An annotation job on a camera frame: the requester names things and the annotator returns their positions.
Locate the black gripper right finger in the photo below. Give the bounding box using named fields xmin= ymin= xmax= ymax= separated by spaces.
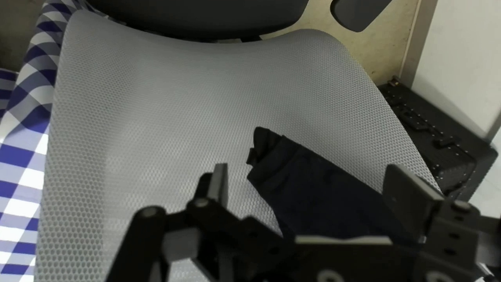
xmin=382 ymin=165 xmax=501 ymax=282

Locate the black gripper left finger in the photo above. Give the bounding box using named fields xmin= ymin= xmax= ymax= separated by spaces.
xmin=104 ymin=163 xmax=288 ymax=282

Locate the black t-shirt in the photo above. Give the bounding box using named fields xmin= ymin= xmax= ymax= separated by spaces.
xmin=247 ymin=127 xmax=402 ymax=240

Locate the grey mesh chair backrest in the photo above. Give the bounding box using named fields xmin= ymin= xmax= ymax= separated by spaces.
xmin=34 ymin=10 xmax=430 ymax=282

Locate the blue white checkered tablecloth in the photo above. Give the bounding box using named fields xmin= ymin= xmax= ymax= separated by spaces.
xmin=0 ymin=0 xmax=83 ymax=282

